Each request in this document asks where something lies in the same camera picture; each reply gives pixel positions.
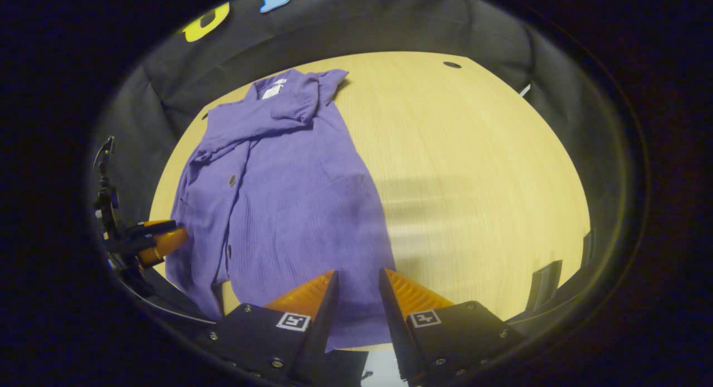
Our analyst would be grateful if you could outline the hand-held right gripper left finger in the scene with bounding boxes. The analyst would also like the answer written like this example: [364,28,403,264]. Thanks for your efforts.
[195,270,340,385]

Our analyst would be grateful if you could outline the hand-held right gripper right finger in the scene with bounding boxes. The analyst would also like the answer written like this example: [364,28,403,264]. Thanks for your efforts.
[379,267,524,386]

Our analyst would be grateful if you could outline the purple button shirt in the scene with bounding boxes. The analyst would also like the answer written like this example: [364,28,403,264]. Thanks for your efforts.
[165,68,397,352]

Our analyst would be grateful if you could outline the black backdrop cloth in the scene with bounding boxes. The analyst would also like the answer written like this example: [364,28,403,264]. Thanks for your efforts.
[89,0,633,298]

